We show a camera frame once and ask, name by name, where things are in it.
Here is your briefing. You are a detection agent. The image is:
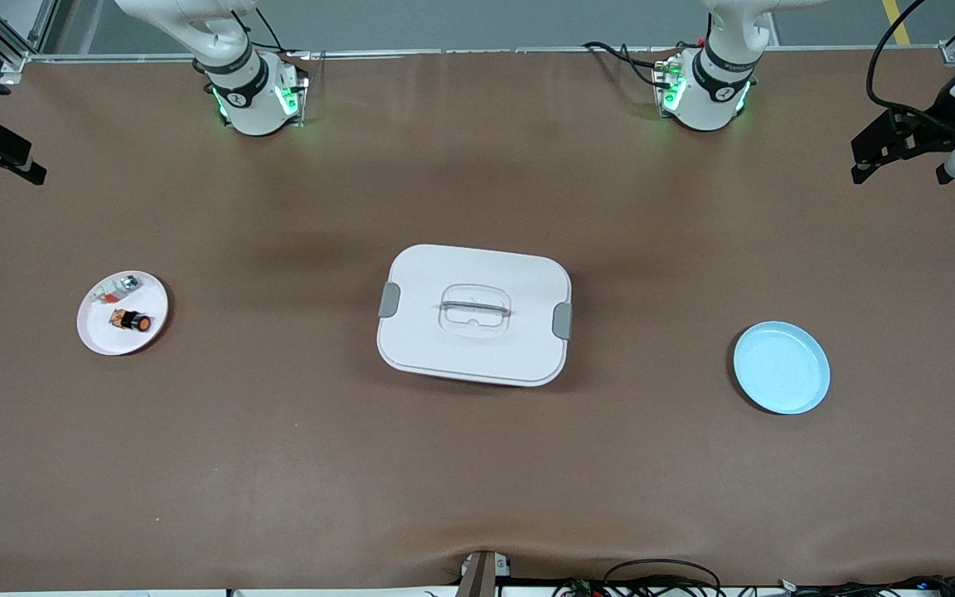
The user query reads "light blue round plate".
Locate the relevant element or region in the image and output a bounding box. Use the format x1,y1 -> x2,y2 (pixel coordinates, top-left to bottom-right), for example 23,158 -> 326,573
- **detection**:
733,321 -> 831,415

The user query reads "metal table edge bracket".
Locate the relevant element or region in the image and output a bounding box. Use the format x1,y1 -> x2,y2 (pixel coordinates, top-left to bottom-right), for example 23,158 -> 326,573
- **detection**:
459,550 -> 513,597

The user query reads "pale pink round plate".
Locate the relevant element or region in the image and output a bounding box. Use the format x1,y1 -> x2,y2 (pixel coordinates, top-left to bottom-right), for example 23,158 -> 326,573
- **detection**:
77,270 -> 170,357

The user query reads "white lidded storage container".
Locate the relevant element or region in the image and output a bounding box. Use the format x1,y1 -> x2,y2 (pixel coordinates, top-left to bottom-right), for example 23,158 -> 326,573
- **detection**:
376,244 -> 573,388

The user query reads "black left base cable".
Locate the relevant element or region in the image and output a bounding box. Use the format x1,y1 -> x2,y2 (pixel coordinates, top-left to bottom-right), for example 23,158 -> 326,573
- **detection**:
583,40 -> 679,89

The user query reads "black base cable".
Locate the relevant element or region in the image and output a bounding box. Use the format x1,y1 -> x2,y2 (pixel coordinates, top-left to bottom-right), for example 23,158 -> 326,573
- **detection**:
583,40 -> 679,89
227,8 -> 313,64

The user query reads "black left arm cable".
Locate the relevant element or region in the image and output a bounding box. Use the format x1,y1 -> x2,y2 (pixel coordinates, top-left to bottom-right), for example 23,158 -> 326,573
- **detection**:
866,0 -> 955,125

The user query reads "black looped floor cable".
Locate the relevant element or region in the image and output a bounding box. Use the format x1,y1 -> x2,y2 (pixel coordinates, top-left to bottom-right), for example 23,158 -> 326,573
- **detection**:
602,559 -> 724,595

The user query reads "black right base cable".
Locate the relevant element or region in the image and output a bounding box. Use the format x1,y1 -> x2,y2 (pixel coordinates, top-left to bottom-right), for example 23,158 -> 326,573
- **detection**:
227,8 -> 313,64

